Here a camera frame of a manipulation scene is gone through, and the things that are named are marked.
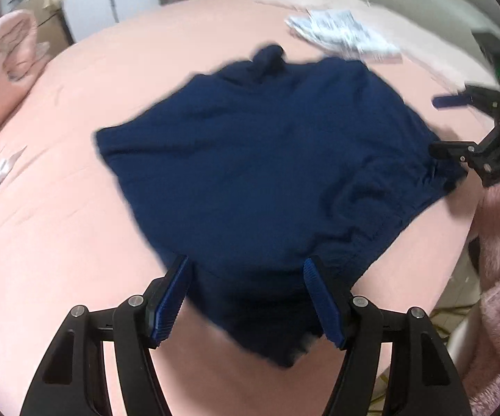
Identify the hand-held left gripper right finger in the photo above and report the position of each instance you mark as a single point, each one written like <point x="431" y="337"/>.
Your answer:
<point x="323" y="307"/>

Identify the white wardrobe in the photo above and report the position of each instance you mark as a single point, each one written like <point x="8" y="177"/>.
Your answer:
<point x="102" y="0"/>

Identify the bed with pink sheet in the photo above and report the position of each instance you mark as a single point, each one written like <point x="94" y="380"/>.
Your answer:
<point x="81" y="234"/>

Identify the folded light blue printed pants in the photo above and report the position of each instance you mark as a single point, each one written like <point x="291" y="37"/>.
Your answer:
<point x="336" y="30"/>

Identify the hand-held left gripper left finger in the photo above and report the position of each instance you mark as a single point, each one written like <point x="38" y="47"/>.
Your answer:
<point x="170" y="299"/>

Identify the beige cabinet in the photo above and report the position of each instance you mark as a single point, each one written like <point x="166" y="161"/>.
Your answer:
<point x="55" y="26"/>

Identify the navy blue garment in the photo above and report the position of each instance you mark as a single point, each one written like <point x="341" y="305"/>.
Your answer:
<point x="254" y="147"/>

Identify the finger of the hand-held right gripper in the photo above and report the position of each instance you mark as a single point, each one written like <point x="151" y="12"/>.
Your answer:
<point x="449" y="102"/>
<point x="449" y="151"/>

